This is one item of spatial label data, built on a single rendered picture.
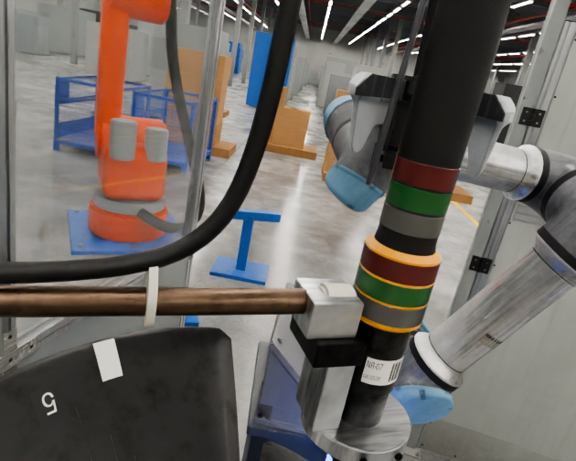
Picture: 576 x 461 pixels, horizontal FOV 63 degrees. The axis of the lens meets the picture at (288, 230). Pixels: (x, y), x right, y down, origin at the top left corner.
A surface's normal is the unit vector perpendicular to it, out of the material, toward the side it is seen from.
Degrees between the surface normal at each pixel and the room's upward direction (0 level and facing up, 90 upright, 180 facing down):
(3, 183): 90
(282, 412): 90
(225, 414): 37
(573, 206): 69
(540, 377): 90
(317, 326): 90
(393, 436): 0
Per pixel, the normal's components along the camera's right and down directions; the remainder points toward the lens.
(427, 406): 0.02, 0.66
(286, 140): -0.02, 0.33
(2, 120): 0.95, 0.26
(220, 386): 0.52, -0.54
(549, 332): -0.26, 0.28
